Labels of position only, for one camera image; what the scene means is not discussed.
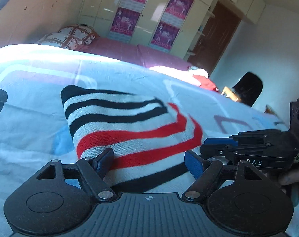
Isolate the black chair back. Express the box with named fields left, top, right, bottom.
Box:
left=232, top=72, right=263, bottom=107

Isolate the rear patterned pillow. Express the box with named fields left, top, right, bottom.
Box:
left=58, top=25, right=100, bottom=45

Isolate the lower left purple poster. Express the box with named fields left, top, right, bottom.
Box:
left=107, top=7, right=140, bottom=43

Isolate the front patterned pillow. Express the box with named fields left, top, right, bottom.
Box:
left=36, top=33, right=83, bottom=50

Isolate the cream wardrobe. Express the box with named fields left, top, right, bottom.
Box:
left=79, top=0, right=265, bottom=58

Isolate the striped knit kids sweater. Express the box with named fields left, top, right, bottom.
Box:
left=61, top=85, right=203, bottom=194

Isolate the lower right purple poster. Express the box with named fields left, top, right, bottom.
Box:
left=149, top=22, right=179, bottom=53

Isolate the wooden bedside table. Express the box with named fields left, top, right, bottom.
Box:
left=221, top=86, right=241, bottom=102

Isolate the upper right purple poster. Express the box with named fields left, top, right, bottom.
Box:
left=161, top=0, right=194, bottom=29

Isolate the beige round headboard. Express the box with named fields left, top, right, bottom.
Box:
left=0, top=0, right=83, bottom=48

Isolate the pink bed sheet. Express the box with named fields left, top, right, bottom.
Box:
left=76, top=38, right=192, bottom=71

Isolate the red white clothes pile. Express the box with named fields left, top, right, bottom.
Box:
left=188, top=66, right=219, bottom=93

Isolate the brown wooden door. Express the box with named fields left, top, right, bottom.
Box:
left=188, top=2, right=241, bottom=74

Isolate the patterned pillow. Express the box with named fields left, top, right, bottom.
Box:
left=36, top=33, right=83, bottom=50
left=58, top=25, right=100, bottom=45

